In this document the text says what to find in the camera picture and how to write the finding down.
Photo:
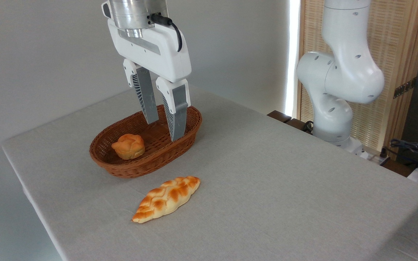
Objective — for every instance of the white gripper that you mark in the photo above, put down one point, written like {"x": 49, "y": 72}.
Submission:
{"x": 158, "y": 47}

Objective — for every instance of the round golden bread roll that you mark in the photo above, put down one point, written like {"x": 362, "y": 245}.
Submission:
{"x": 129, "y": 146}

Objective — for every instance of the long braided bread loaf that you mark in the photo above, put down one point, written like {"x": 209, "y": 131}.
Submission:
{"x": 165, "y": 198}

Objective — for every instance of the brown wicker basket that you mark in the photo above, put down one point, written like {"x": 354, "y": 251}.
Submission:
{"x": 151, "y": 159}

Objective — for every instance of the grey tablecloth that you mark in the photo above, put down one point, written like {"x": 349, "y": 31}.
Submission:
{"x": 267, "y": 188}

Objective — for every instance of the white power strip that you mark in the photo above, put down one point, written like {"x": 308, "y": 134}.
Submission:
{"x": 374, "y": 156}

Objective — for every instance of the black screen hinge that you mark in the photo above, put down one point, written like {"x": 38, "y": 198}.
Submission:
{"x": 405, "y": 88}

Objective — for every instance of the wooden rattan folding screen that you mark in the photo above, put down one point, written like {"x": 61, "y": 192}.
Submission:
{"x": 397, "y": 43}

